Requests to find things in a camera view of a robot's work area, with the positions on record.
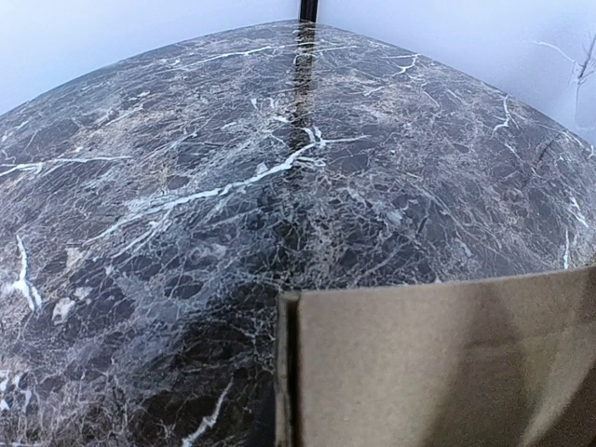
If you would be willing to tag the brown cardboard box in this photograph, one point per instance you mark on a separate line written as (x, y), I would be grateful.
(495, 362)

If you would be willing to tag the black right frame post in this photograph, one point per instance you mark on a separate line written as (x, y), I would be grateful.
(308, 10)

